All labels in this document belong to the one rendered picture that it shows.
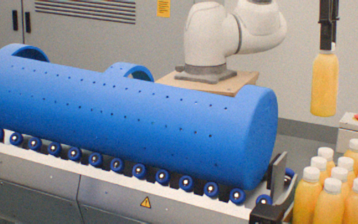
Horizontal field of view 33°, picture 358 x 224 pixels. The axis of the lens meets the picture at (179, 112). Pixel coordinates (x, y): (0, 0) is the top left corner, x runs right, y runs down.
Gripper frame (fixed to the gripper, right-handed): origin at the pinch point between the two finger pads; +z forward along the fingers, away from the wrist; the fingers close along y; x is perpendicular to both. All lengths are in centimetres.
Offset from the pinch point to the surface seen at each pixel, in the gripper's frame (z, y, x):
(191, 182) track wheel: 39, 18, -32
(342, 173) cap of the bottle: 30.4, 17.2, 8.9
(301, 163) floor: 128, -223, -67
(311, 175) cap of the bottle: 30.5, 21.1, 2.3
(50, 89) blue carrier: 16, 20, -76
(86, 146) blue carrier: 33, 19, -66
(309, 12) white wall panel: 31, -261, -75
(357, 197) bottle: 34.1, 21.5, 13.3
